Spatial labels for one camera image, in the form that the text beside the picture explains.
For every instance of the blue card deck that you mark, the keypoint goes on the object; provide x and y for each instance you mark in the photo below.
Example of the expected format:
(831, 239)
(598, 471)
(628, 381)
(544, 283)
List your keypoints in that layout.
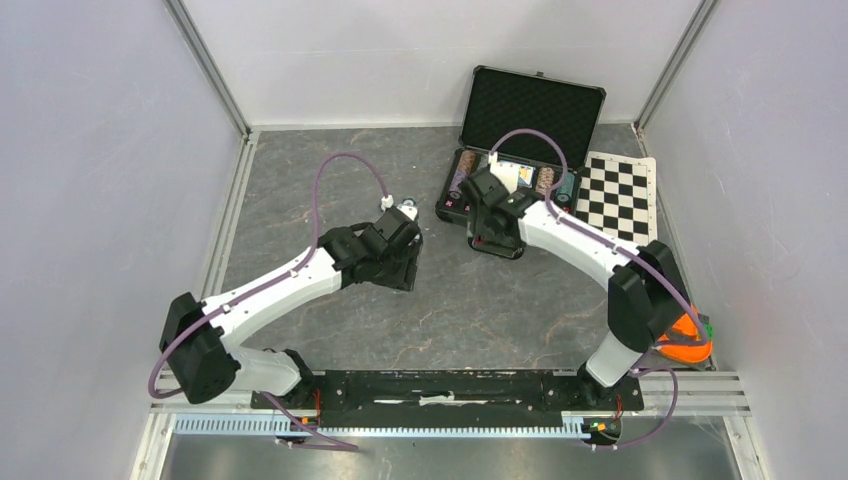
(525, 176)

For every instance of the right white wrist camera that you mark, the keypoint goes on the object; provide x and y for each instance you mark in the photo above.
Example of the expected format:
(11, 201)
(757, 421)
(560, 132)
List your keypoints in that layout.
(506, 172)

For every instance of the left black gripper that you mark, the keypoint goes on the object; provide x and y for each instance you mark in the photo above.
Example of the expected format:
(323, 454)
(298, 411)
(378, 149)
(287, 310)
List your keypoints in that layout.
(405, 276)

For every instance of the purple chip stack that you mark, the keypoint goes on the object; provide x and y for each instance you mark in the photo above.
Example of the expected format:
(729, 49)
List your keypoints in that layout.
(454, 191)

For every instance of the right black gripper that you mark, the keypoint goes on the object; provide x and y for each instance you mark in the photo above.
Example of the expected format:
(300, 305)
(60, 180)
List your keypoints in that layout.
(475, 227)

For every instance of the green blue chip stack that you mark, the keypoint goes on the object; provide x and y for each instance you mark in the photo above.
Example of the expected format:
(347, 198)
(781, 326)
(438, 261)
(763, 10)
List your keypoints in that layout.
(564, 196)

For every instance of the black white checkered board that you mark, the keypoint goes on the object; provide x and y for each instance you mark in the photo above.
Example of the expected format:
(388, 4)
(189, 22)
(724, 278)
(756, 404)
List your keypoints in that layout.
(617, 195)

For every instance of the black poker set case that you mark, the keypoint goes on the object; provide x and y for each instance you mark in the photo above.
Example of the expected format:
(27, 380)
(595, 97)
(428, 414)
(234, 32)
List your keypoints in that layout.
(501, 101)

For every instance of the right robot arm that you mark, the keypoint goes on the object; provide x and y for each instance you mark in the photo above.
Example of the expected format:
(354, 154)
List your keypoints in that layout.
(645, 295)

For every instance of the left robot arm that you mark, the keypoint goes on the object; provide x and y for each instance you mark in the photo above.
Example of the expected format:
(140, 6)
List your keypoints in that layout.
(202, 341)

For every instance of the brown chip stack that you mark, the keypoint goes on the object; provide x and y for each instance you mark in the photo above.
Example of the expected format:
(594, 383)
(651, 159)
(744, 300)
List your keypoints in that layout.
(465, 165)

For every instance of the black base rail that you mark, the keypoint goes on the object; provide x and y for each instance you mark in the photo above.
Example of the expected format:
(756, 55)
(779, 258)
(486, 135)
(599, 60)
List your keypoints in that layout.
(455, 398)

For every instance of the pink chip stack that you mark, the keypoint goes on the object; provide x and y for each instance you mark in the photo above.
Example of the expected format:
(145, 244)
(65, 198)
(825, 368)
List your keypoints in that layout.
(545, 179)

